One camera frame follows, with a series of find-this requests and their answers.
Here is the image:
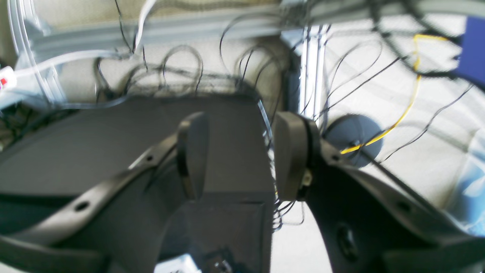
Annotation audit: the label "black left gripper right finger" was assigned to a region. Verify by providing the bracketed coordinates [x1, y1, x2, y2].
[272, 112, 484, 273]

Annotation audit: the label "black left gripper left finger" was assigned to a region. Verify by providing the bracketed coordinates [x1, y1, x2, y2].
[1, 112, 210, 273]

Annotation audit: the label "black stand pole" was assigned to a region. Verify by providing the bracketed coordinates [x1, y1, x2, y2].
[357, 147, 421, 200]

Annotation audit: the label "round black stand base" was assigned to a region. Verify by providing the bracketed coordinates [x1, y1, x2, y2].
[322, 114, 383, 169]

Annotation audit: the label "clear plastic storage bin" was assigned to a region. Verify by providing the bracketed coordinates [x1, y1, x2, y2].
[446, 129, 485, 237]

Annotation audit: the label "black cabinet box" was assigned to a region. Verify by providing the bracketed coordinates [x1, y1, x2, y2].
[1, 95, 274, 273]

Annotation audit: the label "yellow cable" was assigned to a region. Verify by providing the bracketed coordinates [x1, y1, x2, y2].
[340, 34, 449, 155]

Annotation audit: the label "aluminium frame profile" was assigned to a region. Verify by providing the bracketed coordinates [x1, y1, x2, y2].
[296, 25, 330, 124]

